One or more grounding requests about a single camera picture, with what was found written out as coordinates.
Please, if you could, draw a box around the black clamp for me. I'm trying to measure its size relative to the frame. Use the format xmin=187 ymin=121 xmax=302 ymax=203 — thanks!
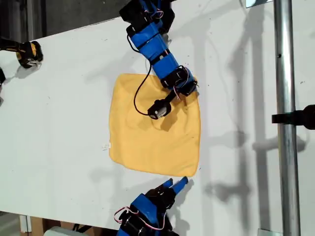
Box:
xmin=271 ymin=104 xmax=315 ymax=130

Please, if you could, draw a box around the black camera stalk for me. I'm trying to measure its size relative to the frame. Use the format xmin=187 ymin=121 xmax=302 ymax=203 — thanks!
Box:
xmin=159 ymin=90 xmax=178 ymax=104

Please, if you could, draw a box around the yellow towel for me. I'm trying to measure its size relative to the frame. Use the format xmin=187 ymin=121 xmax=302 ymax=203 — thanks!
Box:
xmin=101 ymin=73 xmax=202 ymax=177

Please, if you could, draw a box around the yellow black power tool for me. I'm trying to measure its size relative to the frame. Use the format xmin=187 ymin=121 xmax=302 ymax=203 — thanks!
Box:
xmin=0 ymin=36 xmax=44 ymax=69

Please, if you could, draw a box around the brown cardboard box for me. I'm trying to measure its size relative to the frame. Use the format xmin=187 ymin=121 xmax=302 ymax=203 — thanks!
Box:
xmin=31 ymin=216 xmax=74 ymax=236

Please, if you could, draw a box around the steel post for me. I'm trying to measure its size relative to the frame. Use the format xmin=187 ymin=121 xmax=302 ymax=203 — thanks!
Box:
xmin=273 ymin=0 xmax=302 ymax=236

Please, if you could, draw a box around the black camera box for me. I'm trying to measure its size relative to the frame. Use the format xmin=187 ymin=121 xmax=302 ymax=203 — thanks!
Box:
xmin=147 ymin=99 xmax=172 ymax=120

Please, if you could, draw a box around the white container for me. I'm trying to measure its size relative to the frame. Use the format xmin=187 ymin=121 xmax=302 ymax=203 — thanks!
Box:
xmin=43 ymin=226 xmax=76 ymax=236

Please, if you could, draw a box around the black camera cable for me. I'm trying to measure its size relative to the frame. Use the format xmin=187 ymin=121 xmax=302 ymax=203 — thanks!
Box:
xmin=133 ymin=64 xmax=154 ymax=116

